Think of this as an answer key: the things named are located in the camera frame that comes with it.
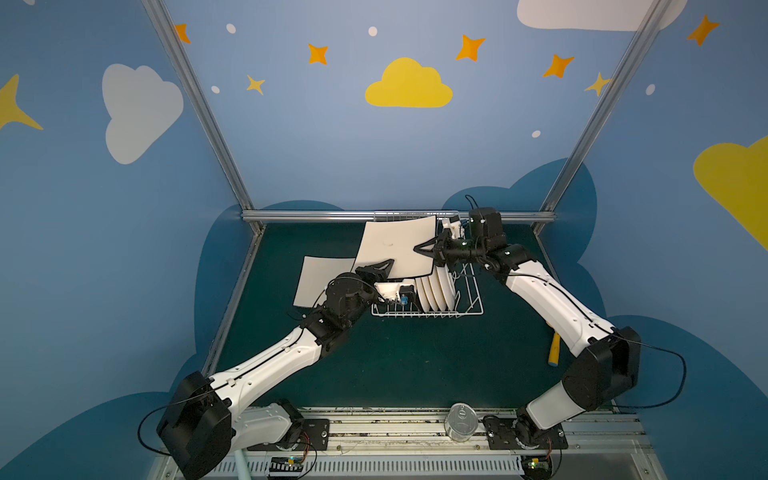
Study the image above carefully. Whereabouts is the white wire dish rack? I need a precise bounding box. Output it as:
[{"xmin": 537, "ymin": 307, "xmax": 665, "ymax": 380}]
[{"xmin": 372, "ymin": 218, "xmax": 483, "ymax": 318}]

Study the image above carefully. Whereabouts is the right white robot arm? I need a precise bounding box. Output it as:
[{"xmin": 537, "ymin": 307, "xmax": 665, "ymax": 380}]
[{"xmin": 414, "ymin": 207, "xmax": 641, "ymax": 444}]

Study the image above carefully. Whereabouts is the black square plate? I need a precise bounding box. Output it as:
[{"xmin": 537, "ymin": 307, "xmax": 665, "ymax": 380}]
[{"xmin": 399, "ymin": 279, "xmax": 424, "ymax": 313}]

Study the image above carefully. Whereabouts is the right circuit board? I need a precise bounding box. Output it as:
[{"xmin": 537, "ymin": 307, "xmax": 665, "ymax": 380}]
[{"xmin": 521, "ymin": 457, "xmax": 553, "ymax": 480}]

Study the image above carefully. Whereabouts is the left circuit board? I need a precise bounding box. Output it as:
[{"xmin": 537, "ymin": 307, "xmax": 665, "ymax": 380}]
[{"xmin": 267, "ymin": 456, "xmax": 305, "ymax": 477}]

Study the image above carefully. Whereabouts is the circuit board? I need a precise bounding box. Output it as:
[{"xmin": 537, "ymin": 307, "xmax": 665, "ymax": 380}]
[
  {"xmin": 521, "ymin": 457, "xmax": 553, "ymax": 480},
  {"xmin": 267, "ymin": 456, "xmax": 305, "ymax": 477}
]

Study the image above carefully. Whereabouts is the light blue spatula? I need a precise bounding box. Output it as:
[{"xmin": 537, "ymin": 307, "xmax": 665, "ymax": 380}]
[{"xmin": 234, "ymin": 450, "xmax": 251, "ymax": 480}]

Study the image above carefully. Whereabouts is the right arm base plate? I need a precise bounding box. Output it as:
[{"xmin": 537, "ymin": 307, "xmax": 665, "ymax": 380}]
[{"xmin": 482, "ymin": 415, "xmax": 568, "ymax": 450}]

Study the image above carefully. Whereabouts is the white square plate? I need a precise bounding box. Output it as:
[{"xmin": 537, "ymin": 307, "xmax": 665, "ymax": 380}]
[
  {"xmin": 353, "ymin": 216, "xmax": 436, "ymax": 279},
  {"xmin": 293, "ymin": 256, "xmax": 354, "ymax": 309}
]

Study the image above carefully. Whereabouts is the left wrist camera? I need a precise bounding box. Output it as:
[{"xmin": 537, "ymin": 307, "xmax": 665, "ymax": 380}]
[{"xmin": 374, "ymin": 280, "xmax": 405, "ymax": 306}]

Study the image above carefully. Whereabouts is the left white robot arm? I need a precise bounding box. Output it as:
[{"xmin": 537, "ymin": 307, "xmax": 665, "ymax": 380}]
[{"xmin": 156, "ymin": 259, "xmax": 394, "ymax": 479}]

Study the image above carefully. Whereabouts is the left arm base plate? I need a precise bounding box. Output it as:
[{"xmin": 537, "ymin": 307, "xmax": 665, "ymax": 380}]
[{"xmin": 247, "ymin": 419, "xmax": 330, "ymax": 451}]

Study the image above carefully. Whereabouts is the yellow handled brush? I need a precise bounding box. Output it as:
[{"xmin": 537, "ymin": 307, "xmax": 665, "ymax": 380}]
[{"xmin": 548, "ymin": 332, "xmax": 561, "ymax": 367}]

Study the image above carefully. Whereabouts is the aluminium frame rail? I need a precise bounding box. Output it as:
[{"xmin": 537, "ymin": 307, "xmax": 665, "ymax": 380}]
[{"xmin": 241, "ymin": 210, "xmax": 555, "ymax": 224}]

